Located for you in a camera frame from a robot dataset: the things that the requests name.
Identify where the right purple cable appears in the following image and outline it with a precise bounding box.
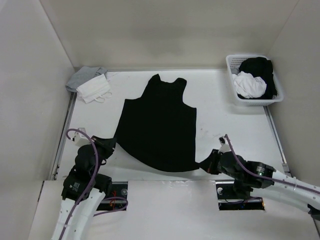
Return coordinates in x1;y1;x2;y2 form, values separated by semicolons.
224;134;320;195

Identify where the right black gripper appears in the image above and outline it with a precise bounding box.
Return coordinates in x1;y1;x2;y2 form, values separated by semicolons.
197;148;243;180

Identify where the purple cable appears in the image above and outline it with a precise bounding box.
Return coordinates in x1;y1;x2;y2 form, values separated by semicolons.
224;134;320;195
59;128;130;240

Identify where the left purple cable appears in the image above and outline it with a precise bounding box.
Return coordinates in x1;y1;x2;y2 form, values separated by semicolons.
59;128;130;240

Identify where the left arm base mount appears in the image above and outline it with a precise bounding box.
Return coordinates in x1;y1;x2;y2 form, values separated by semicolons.
97;182;129;211

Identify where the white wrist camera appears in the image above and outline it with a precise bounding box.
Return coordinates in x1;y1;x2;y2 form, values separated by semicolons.
218;136;231;154
71;127;90;147

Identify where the white plastic laundry basket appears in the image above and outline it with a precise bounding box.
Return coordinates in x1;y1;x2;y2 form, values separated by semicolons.
225;53;284;106

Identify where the black tank top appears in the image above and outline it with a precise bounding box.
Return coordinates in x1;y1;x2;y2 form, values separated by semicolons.
114;74;200;173

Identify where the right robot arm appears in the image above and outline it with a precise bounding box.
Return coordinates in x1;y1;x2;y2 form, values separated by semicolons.
199;149;320;221

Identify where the crumpled white tank top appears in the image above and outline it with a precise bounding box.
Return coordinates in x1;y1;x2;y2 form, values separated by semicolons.
232;71;267;99

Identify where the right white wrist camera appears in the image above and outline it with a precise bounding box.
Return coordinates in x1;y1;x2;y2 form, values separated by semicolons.
218;136;231;154

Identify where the black garment in basket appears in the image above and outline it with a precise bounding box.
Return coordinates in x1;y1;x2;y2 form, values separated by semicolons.
238;57;277;99

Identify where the folded white tank top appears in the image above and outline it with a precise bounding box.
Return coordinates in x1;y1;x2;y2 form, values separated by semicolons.
76;74;112;104

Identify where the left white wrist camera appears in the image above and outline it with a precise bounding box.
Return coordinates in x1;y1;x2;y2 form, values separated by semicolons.
71;127;90;147

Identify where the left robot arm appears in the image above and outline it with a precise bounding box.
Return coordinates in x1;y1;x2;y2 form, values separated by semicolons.
51;136;116;240

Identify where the folded grey tank top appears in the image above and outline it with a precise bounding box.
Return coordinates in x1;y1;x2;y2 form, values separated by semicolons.
65;66;108;93

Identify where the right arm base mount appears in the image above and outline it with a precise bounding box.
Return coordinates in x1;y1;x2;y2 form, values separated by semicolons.
216;181;265;211

